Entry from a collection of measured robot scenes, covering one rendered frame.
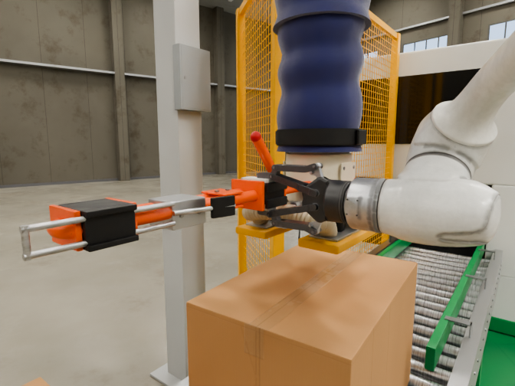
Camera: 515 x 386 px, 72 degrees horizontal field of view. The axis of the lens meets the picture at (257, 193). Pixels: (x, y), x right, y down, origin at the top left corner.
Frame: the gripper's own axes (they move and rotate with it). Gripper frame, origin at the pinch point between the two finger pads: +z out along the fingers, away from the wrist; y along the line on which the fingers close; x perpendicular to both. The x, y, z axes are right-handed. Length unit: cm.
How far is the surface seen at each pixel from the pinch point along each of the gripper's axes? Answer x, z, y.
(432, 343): 67, -25, 58
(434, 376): 65, -26, 69
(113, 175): 606, 1046, 100
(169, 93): 60, 98, -34
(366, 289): 26.5, -14.7, 26.8
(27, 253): -43.6, -1.5, 1.2
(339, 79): 20.4, -8.5, -24.6
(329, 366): -3.9, -18.8, 29.4
